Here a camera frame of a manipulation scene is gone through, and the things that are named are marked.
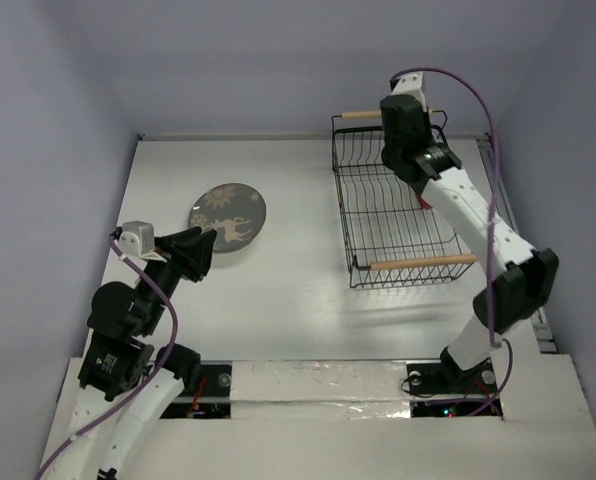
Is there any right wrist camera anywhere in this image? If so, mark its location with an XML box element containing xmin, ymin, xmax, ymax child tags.
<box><xmin>391</xmin><ymin>71</ymin><xmax>426</xmax><ymax>104</ymax></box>

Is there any black wire dish rack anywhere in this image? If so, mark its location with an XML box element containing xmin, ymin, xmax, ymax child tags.
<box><xmin>331</xmin><ymin>113</ymin><xmax>476</xmax><ymax>289</ymax></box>

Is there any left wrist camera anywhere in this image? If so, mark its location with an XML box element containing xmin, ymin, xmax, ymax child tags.
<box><xmin>117</xmin><ymin>221</ymin><xmax>156</xmax><ymax>259</ymax></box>

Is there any teal red plate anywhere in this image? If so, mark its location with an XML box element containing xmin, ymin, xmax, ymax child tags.
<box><xmin>418</xmin><ymin>197</ymin><xmax>431</xmax><ymax>209</ymax></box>

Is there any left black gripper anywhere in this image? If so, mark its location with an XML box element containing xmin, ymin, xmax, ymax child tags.
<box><xmin>139</xmin><ymin>224</ymin><xmax>217</xmax><ymax>332</ymax></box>

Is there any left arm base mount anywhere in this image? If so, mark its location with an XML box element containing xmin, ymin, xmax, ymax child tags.
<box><xmin>160</xmin><ymin>362</ymin><xmax>232</xmax><ymax>420</ymax></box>

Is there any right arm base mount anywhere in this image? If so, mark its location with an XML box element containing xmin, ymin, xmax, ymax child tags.
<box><xmin>400</xmin><ymin>361</ymin><xmax>503</xmax><ymax>418</ymax></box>

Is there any white bowl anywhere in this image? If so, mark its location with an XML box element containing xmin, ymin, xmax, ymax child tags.
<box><xmin>213</xmin><ymin>236</ymin><xmax>254</xmax><ymax>254</ymax></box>

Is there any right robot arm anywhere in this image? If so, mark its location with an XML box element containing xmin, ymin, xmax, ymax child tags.
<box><xmin>380</xmin><ymin>94</ymin><xmax>559</xmax><ymax>392</ymax></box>

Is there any grey brown plate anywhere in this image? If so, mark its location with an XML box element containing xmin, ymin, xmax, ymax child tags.
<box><xmin>188</xmin><ymin>183</ymin><xmax>267</xmax><ymax>241</ymax></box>

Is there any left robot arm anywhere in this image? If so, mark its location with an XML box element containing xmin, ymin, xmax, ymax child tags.
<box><xmin>36</xmin><ymin>221</ymin><xmax>217</xmax><ymax>479</ymax></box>

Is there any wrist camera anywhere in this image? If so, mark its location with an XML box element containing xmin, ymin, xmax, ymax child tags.
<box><xmin>391</xmin><ymin>71</ymin><xmax>426</xmax><ymax>104</ymax></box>
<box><xmin>117</xmin><ymin>221</ymin><xmax>156</xmax><ymax>259</ymax></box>

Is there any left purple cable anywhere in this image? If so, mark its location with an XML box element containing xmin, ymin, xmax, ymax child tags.
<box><xmin>35</xmin><ymin>232</ymin><xmax>182</xmax><ymax>480</ymax></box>

